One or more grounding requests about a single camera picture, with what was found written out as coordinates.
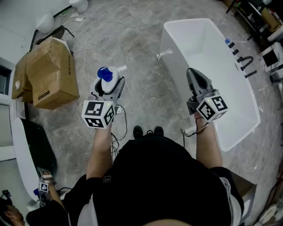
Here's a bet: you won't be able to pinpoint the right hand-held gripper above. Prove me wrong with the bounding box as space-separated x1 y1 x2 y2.
186 68 228 123

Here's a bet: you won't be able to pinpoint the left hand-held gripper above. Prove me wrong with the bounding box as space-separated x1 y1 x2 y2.
81 76 126 129

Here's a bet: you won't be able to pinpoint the white bottle with blue cap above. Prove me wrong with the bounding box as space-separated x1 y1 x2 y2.
97 66 120 93

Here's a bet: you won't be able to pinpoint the white bathtub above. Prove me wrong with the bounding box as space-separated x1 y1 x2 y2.
158 18 261 152

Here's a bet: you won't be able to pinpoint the person's right forearm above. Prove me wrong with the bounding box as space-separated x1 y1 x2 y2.
194 111 223 170

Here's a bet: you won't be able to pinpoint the person's left forearm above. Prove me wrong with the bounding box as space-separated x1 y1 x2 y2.
85 125 115 180

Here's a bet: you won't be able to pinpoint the black curved faucet spout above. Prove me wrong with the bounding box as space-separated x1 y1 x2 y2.
237 56 254 72

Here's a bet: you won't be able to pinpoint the person's left black shoe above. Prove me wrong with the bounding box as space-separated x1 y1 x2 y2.
133 125 144 139

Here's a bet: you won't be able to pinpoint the large printed cardboard box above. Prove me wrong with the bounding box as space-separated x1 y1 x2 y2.
26 37 80 110

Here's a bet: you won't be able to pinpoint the black metal chair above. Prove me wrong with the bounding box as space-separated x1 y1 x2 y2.
30 25 75 56

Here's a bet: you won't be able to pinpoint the black and white square box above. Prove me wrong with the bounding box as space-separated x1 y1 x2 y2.
262 41 283 73

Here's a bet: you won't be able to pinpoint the black metal rack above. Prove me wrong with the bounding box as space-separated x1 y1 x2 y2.
225 0 283 45

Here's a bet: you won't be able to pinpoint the small plain cardboard box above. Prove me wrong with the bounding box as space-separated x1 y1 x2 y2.
11 52 34 104

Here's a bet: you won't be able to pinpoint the person's black shirt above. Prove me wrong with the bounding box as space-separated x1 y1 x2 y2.
64 135 245 226

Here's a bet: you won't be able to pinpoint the white curved tub dark inside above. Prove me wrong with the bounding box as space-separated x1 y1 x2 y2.
11 117 58 202

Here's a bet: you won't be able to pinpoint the thin black cable loop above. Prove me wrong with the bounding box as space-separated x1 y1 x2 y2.
110 103 128 155

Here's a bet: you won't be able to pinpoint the thin wires at wrist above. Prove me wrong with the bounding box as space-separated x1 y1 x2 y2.
180 117 210 138

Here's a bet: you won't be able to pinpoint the white floor cable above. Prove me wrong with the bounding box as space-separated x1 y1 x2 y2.
73 16 162 124

